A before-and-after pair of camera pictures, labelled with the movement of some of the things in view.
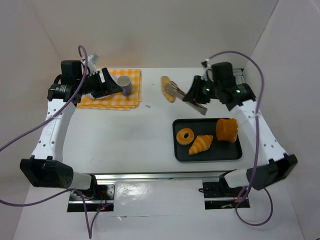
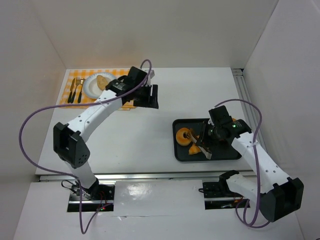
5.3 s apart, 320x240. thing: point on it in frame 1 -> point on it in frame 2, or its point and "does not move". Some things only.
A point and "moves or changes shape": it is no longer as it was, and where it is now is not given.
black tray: (217, 150) does not move
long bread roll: (165, 80) moves or changes shape
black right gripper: (200, 89) -> (203, 132)
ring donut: (180, 138) does not move
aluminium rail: (196, 177) does not move
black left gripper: (100, 83) -> (146, 96)
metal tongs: (172, 88) -> (207, 153)
